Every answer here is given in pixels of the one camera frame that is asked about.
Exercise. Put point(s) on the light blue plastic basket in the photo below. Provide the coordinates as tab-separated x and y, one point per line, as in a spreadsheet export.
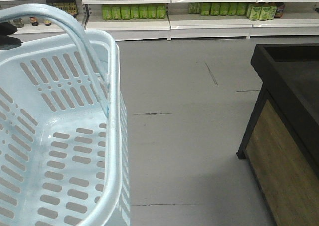
63	127

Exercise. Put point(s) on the white store shelf unit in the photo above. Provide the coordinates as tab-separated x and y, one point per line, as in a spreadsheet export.
300	17

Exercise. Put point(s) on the green drink bottle row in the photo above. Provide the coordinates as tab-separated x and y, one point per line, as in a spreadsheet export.
133	12

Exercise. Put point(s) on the black wooden display table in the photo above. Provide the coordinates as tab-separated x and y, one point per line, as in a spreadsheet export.
281	141

